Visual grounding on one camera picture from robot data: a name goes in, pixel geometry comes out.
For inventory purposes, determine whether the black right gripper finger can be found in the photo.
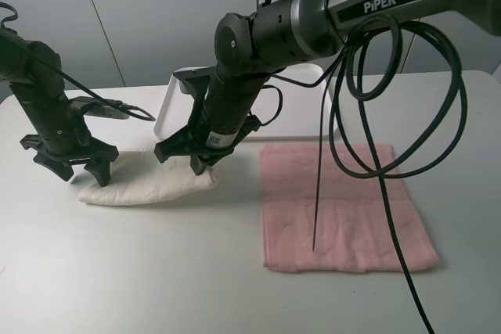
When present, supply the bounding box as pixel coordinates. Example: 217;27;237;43
34;156;73;181
85;158;110;187

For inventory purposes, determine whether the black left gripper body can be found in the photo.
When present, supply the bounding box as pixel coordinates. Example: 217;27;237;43
20;135;118;166

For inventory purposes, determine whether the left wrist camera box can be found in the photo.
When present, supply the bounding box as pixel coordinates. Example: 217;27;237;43
66;96;129;120

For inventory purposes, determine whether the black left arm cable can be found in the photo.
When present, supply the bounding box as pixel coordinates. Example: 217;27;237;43
0;3;157;122

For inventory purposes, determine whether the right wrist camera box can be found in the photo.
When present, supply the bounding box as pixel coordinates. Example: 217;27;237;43
173;66;215;99

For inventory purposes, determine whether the cream white towel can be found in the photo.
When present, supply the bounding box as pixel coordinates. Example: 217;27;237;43
78;150;218;207

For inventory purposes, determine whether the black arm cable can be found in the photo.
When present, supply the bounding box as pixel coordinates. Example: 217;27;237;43
242;0;469;334
0;3;157;122

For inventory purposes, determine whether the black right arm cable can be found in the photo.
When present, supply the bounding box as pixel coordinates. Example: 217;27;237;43
242;0;469;334

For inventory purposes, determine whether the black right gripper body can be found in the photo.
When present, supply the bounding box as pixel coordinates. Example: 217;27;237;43
154;115;261;166

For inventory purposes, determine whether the pink towel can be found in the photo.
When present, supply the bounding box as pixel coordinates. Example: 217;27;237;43
260;142;439;274

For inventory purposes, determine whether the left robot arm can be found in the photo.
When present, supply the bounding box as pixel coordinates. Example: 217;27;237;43
1;2;118;171

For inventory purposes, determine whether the white plastic tray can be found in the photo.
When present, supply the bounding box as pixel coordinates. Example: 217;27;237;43
153;63;333;142

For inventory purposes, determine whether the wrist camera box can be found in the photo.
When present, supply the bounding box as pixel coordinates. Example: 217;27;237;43
66;96;129;120
173;66;215;99

